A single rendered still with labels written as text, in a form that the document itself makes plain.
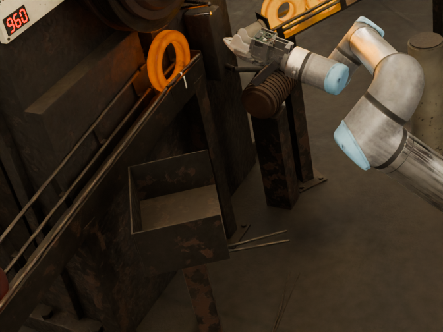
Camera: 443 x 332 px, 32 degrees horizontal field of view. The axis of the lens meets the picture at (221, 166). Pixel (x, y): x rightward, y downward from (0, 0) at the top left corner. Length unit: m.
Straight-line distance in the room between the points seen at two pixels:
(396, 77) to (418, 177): 0.24
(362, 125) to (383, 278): 0.88
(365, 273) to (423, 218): 0.32
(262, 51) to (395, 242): 0.83
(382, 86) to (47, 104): 0.83
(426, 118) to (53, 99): 1.35
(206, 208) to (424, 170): 0.54
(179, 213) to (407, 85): 0.64
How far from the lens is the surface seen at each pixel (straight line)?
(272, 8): 2.53
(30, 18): 1.98
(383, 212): 2.77
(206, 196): 1.98
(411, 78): 1.78
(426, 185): 1.86
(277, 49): 2.24
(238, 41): 2.29
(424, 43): 2.68
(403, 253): 2.62
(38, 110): 1.99
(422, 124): 2.81
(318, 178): 2.93
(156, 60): 2.22
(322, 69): 2.20
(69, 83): 2.07
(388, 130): 1.77
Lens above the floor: 1.82
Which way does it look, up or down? 36 degrees down
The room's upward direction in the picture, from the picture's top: 12 degrees counter-clockwise
